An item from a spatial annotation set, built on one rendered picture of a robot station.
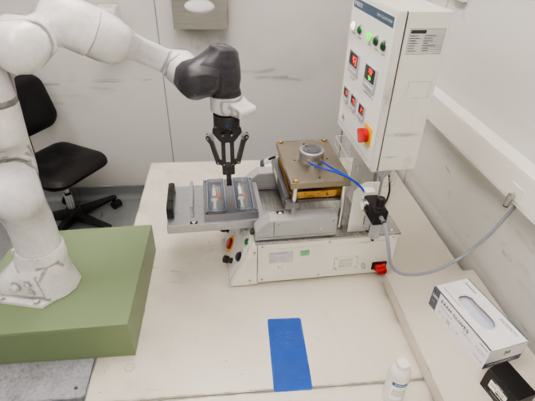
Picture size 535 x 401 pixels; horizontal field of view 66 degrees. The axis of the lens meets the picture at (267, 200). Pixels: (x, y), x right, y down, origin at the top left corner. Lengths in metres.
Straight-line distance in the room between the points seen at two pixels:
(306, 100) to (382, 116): 1.77
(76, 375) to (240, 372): 0.42
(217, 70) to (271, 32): 1.62
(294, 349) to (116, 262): 0.58
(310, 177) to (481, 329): 0.60
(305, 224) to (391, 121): 0.38
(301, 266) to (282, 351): 0.28
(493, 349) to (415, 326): 0.20
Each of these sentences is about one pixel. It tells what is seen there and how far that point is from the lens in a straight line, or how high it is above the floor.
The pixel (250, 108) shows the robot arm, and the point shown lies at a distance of 1.15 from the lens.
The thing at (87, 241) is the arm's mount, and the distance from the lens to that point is 1.46.
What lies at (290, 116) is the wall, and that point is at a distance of 2.90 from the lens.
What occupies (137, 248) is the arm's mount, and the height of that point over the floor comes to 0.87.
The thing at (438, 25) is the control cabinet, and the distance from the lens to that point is 1.11.
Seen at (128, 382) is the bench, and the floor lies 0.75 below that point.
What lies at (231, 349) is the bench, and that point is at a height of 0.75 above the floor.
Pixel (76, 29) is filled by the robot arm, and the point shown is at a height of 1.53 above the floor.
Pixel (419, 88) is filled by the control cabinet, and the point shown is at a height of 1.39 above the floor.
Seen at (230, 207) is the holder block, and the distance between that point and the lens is 1.28.
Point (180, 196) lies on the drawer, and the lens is 1.39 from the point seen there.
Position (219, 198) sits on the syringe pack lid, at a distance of 1.31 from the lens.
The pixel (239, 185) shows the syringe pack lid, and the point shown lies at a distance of 1.37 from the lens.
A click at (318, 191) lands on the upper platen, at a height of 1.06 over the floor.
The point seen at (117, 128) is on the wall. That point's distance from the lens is 2.98.
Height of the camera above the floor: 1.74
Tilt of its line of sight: 34 degrees down
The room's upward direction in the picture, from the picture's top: 1 degrees clockwise
